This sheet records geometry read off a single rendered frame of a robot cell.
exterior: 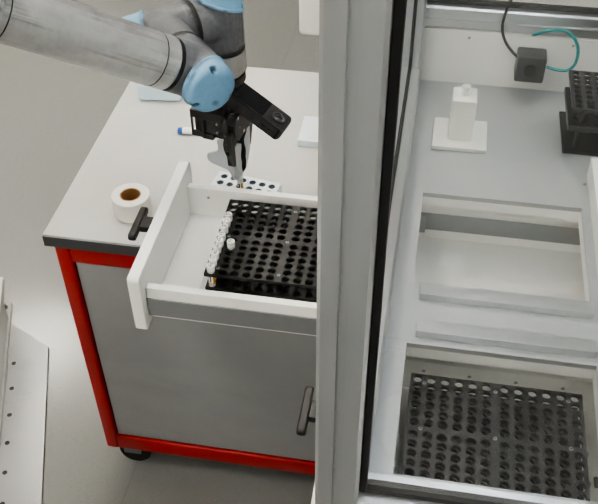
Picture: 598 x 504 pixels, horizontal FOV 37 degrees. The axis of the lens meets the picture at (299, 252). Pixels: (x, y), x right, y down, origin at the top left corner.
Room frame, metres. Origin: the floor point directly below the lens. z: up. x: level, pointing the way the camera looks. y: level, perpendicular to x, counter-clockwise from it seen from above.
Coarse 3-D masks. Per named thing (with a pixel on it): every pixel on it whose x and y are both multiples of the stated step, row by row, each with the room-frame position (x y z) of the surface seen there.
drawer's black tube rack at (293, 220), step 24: (240, 216) 1.10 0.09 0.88; (264, 216) 1.08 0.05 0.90; (312, 216) 1.08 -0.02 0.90; (240, 240) 1.02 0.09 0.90; (264, 240) 1.02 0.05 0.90; (288, 240) 1.01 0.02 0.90; (312, 240) 1.01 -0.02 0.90; (240, 264) 0.96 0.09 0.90; (264, 264) 1.00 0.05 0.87; (288, 264) 0.96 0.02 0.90; (312, 264) 0.99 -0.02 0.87; (216, 288) 0.94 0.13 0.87; (240, 288) 0.94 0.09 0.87; (264, 288) 0.94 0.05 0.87; (288, 288) 0.94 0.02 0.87; (312, 288) 0.91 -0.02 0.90
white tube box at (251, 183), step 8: (216, 176) 1.31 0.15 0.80; (224, 176) 1.31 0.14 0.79; (216, 184) 1.28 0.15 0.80; (224, 184) 1.28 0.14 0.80; (232, 184) 1.29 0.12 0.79; (248, 184) 1.28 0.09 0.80; (256, 184) 1.28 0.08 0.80; (264, 184) 1.29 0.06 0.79; (272, 184) 1.28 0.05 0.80; (280, 184) 1.28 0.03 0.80; (280, 192) 1.28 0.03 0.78
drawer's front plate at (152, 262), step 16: (176, 176) 1.14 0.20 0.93; (176, 192) 1.10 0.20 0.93; (160, 208) 1.06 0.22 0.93; (176, 208) 1.09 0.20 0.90; (160, 224) 1.02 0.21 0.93; (176, 224) 1.09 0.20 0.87; (144, 240) 0.99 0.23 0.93; (160, 240) 1.01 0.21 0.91; (176, 240) 1.08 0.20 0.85; (144, 256) 0.95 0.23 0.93; (160, 256) 1.00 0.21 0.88; (144, 272) 0.93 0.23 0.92; (160, 272) 0.99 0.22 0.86; (128, 288) 0.91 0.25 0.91; (144, 288) 0.92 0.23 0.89; (144, 304) 0.91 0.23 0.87; (144, 320) 0.90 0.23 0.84
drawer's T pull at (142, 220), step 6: (144, 210) 1.08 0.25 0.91; (138, 216) 1.06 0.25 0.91; (144, 216) 1.06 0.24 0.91; (138, 222) 1.05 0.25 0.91; (144, 222) 1.05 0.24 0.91; (150, 222) 1.05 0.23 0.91; (132, 228) 1.03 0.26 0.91; (138, 228) 1.04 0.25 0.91; (144, 228) 1.04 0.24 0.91; (132, 234) 1.02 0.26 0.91; (132, 240) 1.02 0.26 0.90
